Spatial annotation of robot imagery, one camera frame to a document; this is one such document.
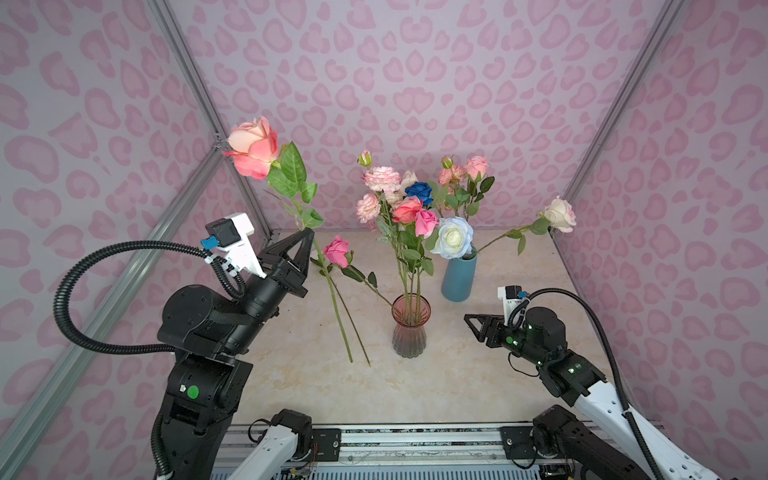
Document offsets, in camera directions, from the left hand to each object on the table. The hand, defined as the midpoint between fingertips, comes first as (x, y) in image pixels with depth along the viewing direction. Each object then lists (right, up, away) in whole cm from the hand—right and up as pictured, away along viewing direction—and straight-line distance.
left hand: (311, 228), depth 46 cm
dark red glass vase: (+17, -26, +34) cm, 46 cm away
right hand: (+32, -20, +27) cm, 46 cm away
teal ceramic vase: (+32, -10, +43) cm, 55 cm away
